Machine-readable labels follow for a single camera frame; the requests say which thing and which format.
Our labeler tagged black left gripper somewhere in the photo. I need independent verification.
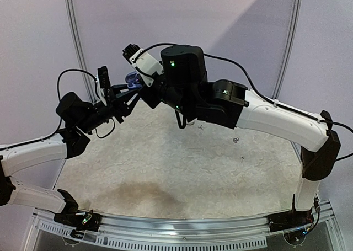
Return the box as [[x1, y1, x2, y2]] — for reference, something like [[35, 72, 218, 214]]
[[77, 82, 140, 133]]

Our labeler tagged blue earbud charging case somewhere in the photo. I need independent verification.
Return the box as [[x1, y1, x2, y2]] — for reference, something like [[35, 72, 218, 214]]
[[125, 72, 144, 90]]

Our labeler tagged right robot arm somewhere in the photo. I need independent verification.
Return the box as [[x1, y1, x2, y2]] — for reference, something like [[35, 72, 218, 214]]
[[130, 43, 341, 227]]

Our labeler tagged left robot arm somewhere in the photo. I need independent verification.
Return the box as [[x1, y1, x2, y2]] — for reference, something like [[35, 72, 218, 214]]
[[1, 85, 139, 226]]

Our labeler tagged white round case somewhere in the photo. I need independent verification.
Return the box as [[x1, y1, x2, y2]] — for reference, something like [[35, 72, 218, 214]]
[[186, 121, 195, 126]]

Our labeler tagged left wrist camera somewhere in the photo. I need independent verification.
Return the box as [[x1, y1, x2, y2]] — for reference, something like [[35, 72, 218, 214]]
[[93, 65, 113, 106]]

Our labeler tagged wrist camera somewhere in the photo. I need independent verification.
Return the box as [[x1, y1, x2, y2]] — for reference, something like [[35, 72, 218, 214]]
[[93, 65, 113, 106], [122, 44, 163, 87]]

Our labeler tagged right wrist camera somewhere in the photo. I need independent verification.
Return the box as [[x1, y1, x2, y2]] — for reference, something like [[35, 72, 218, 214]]
[[122, 44, 163, 87]]

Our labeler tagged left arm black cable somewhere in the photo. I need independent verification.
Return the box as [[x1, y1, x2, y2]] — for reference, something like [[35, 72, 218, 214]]
[[0, 68, 116, 149]]

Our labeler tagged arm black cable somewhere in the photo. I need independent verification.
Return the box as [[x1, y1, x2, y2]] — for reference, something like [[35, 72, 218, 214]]
[[143, 42, 353, 229], [0, 68, 116, 149]]

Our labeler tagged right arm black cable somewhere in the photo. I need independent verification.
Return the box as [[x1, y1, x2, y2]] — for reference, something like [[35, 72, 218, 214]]
[[143, 42, 353, 229]]

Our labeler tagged left aluminium corner post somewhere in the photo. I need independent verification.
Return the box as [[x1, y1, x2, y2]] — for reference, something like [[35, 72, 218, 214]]
[[65, 0, 96, 102]]

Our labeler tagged aluminium corner post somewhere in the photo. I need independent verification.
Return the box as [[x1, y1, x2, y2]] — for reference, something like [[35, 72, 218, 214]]
[[65, 0, 96, 102], [271, 0, 302, 99]]

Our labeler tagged right aluminium corner post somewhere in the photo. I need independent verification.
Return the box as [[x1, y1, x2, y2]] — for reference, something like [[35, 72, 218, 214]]
[[271, 0, 302, 99]]

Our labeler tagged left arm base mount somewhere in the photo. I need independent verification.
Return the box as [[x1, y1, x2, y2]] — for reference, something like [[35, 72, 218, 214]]
[[54, 210, 103, 232]]

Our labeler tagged aluminium front rail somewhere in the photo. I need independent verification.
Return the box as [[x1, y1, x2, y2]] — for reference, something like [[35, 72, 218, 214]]
[[24, 201, 345, 250]]

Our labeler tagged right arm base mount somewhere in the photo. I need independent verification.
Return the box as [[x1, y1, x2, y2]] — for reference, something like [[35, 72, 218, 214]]
[[266, 195, 314, 233]]

